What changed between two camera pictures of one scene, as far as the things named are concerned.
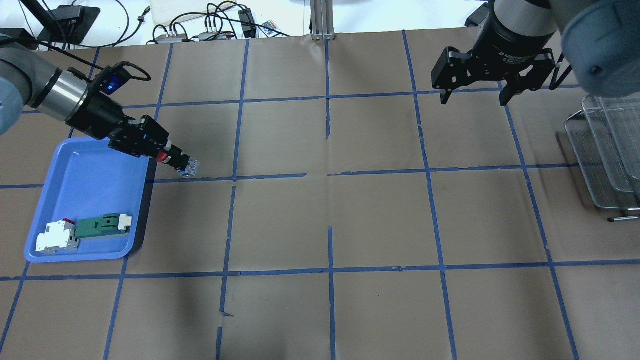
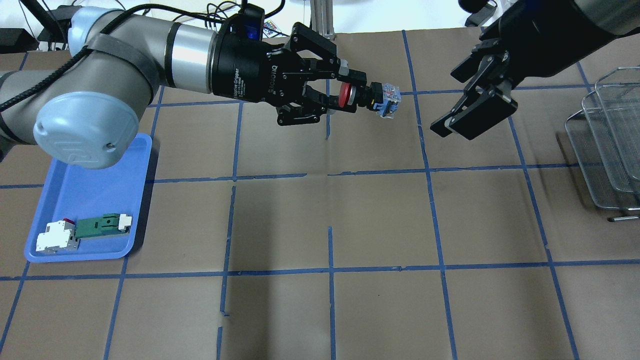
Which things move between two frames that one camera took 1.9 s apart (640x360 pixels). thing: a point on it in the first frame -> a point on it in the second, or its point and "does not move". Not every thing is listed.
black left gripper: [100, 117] -> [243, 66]
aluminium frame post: [322, 20] does not move
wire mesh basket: [604, 139] does not move
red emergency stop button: [186, 166] -> [385, 100]
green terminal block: [110, 224] does not move
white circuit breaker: [59, 236] does not move
